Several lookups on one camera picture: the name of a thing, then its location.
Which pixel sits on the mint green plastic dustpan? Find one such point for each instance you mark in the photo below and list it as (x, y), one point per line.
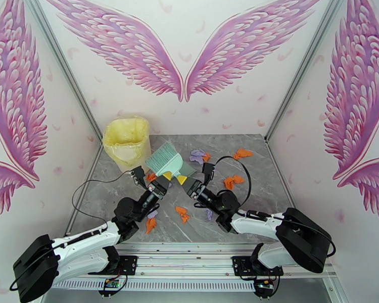
(188, 170)

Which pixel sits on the orange paper scrap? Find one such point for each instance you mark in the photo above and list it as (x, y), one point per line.
(242, 153)
(233, 182)
(206, 157)
(182, 213)
(150, 177)
(150, 225)

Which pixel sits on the small purple paper scrap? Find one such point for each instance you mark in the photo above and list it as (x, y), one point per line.
(152, 214)
(208, 214)

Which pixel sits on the mint green hand brush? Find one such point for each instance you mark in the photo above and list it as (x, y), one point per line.
(159, 155)

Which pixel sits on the large purple paper scrap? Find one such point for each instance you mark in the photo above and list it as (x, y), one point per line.
(196, 155)

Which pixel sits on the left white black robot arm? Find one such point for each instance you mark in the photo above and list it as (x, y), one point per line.
(82, 245)

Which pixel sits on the cream plastic trash bin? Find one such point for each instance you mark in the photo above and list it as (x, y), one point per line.
(139, 160)

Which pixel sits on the yellowish clear bin liner bag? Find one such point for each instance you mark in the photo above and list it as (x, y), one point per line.
(126, 134)

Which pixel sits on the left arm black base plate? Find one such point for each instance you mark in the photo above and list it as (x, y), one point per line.
(129, 264)

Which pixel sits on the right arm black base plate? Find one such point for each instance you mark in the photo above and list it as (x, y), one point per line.
(240, 264)

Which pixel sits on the aluminium mounting rail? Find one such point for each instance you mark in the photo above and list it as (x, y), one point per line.
(183, 258)

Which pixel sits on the aluminium frame post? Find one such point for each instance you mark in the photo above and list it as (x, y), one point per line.
(304, 68)
(65, 68)

